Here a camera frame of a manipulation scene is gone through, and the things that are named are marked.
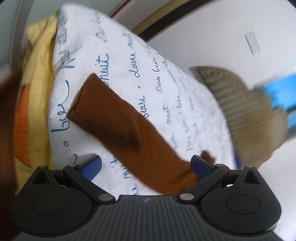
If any white script-print quilt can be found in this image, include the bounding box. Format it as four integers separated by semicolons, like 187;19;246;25
49;4;236;197

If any blue framed wall picture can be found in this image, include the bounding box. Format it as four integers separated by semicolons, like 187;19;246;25
262;74;296;110

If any yellow orange cloth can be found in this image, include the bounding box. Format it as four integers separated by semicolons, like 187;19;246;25
13;14;58;191

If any olive upholstered headboard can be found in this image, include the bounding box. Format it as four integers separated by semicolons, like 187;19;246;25
190;66;287;169

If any brown knit sweater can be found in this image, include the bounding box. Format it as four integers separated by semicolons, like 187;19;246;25
0;69;217;197

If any white double wall socket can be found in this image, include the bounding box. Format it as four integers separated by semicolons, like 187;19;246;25
244;32;260;56

